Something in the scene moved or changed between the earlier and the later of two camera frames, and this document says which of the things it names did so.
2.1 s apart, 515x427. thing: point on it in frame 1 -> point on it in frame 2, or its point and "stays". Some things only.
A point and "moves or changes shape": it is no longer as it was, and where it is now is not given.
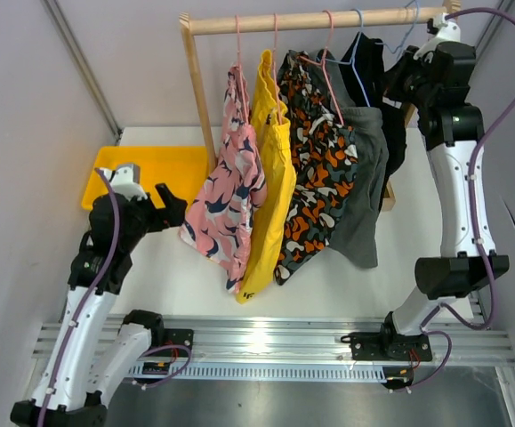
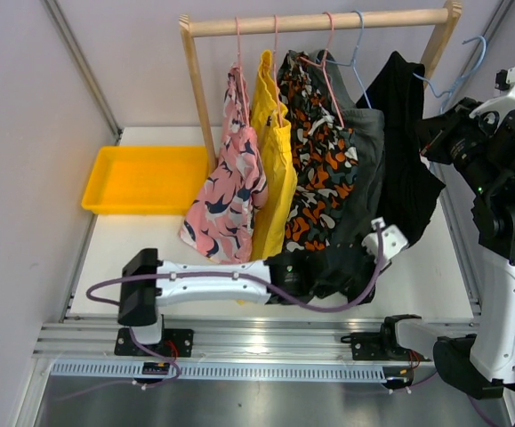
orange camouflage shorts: (325, 151) stays
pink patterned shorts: (217, 231) stays
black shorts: (363, 60) -> (408, 185)
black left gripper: (173, 210) -> (371, 263)
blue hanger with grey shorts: (351, 61) stays
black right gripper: (393, 77) -> (437, 132)
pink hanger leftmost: (239, 67) stays
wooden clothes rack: (195, 25) stays
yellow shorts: (273, 131) stays
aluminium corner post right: (494, 25) stays
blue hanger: (403, 45) moves or changes shape
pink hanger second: (275, 69) stays
